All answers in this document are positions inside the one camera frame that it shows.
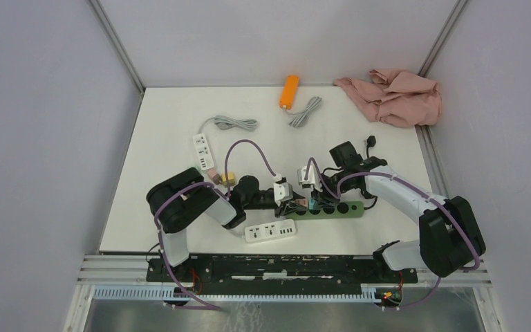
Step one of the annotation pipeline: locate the orange power strip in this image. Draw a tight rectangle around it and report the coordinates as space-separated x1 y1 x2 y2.
279 75 299 110

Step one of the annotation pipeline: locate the grey cable of small strip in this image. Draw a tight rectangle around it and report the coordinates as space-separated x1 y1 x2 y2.
198 115 259 136

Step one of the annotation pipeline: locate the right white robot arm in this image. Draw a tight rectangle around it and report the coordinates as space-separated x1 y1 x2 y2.
301 141 486 282

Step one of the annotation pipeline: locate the black power cable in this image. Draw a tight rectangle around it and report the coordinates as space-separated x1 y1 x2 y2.
364 135 381 212

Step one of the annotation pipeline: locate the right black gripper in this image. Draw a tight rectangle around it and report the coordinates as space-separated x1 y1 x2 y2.
310 169 351 210

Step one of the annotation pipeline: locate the purple cable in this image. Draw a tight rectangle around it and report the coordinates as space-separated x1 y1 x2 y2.
153 139 280 310
306 157 482 313

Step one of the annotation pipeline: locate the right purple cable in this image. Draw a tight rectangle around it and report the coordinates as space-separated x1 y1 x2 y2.
306 157 482 313

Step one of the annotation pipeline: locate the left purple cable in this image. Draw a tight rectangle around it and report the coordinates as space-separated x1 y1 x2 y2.
153 139 280 310

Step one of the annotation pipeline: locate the small white power strip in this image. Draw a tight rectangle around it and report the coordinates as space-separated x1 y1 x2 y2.
192 133 216 172

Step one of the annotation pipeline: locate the pink crumpled cloth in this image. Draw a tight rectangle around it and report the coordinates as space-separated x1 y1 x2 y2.
333 68 443 128

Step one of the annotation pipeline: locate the beige plug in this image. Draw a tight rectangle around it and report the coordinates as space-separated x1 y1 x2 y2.
207 168 223 185

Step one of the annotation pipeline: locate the grey cable of orange strip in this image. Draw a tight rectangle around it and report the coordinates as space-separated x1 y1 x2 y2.
286 95 324 129

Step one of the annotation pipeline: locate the yellow plug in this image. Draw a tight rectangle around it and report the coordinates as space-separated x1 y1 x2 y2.
221 172 236 188

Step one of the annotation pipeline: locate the dark green power strip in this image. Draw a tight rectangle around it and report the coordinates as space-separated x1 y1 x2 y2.
286 201 366 220

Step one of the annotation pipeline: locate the pink plug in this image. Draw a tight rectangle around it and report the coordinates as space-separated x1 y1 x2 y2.
294 199 308 208

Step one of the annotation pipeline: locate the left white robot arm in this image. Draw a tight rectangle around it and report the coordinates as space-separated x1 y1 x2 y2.
146 167 308 282

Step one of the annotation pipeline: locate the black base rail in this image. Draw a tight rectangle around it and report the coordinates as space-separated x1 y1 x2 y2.
146 253 418 295

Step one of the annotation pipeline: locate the long white power strip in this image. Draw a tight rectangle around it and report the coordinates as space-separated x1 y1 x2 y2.
243 219 297 243

